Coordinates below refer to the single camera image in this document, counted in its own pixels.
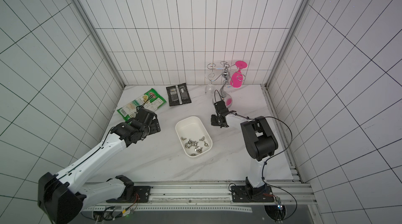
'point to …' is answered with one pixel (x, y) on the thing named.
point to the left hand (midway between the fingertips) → (149, 129)
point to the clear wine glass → (209, 89)
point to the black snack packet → (178, 94)
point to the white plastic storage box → (195, 140)
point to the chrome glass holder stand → (227, 74)
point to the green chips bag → (150, 100)
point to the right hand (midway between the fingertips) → (210, 120)
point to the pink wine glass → (237, 78)
